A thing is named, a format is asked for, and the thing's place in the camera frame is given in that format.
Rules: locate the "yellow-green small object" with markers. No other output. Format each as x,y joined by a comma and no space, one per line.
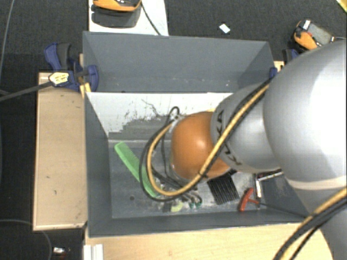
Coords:
176,208

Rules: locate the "black bristle brush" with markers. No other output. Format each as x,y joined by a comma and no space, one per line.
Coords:
223,190

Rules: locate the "green plastic comb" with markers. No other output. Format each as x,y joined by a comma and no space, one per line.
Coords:
129,158

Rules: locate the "silver metal tool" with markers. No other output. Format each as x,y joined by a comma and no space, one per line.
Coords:
257,188

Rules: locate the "grey metal bin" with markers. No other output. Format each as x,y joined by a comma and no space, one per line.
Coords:
162,64

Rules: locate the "pale wood flat board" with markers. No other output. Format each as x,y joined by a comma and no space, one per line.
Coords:
59,150

